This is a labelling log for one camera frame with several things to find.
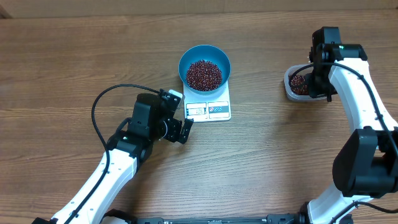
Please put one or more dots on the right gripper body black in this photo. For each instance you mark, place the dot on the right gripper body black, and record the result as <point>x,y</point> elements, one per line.
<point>319,86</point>

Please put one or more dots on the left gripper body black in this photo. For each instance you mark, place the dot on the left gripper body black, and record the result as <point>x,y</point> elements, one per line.
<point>169,130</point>

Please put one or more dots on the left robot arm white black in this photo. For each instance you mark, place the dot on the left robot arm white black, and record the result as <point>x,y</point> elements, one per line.
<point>126,150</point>

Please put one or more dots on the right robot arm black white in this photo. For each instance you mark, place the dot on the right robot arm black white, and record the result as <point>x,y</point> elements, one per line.
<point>366,166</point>

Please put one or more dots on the white digital kitchen scale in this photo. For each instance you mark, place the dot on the white digital kitchen scale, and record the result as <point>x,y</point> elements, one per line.
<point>208,107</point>

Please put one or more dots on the red beans in bowl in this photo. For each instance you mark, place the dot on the red beans in bowl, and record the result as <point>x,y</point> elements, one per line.
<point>204,75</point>

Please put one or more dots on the teal blue bowl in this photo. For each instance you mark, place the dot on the teal blue bowl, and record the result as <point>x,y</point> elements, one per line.
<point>208,53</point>

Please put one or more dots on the clear plastic container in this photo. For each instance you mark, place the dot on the clear plastic container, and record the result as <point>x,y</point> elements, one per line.
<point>290,94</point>

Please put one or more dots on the red beans in container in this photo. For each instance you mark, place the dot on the red beans in container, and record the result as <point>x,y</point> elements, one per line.
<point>299,84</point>

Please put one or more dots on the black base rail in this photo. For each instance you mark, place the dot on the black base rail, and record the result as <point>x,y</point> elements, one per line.
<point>217,221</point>

